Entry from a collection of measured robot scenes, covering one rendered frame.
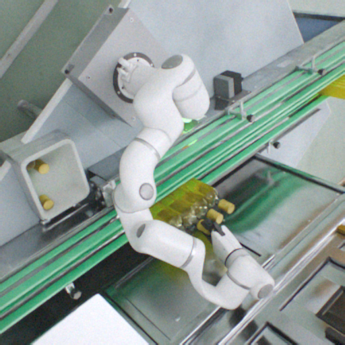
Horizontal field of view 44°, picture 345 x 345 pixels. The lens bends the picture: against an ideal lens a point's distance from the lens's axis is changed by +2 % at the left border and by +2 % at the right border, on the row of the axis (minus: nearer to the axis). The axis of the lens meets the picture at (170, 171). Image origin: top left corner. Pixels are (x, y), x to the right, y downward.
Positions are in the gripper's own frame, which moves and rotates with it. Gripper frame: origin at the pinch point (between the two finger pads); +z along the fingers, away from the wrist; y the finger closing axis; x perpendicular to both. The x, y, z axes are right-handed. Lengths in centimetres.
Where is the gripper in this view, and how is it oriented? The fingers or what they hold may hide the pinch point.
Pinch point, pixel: (208, 228)
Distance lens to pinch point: 135.0
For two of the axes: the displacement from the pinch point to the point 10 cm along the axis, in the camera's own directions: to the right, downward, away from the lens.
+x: -8.8, 3.8, -2.9
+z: -4.5, -4.7, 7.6
